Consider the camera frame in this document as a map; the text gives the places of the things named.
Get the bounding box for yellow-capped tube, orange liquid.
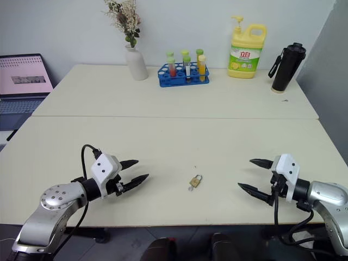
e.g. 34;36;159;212
197;54;207;83

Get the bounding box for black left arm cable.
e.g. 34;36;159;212
51;144;103;258

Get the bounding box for dried flower bouquet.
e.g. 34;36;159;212
101;0;143;49

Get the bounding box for white ceramic vase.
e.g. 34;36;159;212
125;44;150;82

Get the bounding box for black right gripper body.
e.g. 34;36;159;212
270;172;289;207

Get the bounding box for small brass padlock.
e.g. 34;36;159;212
189;174;203;189

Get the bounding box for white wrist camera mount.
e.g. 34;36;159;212
270;153;301;203
90;153;122;199

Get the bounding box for black tumbler with strap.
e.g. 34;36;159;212
268;42;308;94

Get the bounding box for yellow dish soap pump bottle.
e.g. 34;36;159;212
227;15;268;80

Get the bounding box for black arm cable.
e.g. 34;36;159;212
272;182;337;258
51;144;103;258

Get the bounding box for blue test tube rack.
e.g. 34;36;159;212
157;61;211;88

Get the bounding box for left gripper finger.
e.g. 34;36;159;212
122;173;150;193
119;159;140;172

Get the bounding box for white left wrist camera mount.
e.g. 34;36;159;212
90;153;122;199

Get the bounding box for green-capped tube, white label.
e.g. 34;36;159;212
182;55;192;82

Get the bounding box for green-capped tube, red liquid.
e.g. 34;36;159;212
166;57;178;79

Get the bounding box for dark rounded shape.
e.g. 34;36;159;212
140;237;178;261

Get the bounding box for thin black rod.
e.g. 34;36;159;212
5;129;19;142

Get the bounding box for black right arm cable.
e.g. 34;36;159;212
272;182;337;258

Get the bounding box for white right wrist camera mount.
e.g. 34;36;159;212
270;153;301;203

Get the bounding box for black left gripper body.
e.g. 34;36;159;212
106;174;126;197

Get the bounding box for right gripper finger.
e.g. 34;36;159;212
249;158;274;171
237;182;274;206

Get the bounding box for open laptop computer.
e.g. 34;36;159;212
0;53;55;132

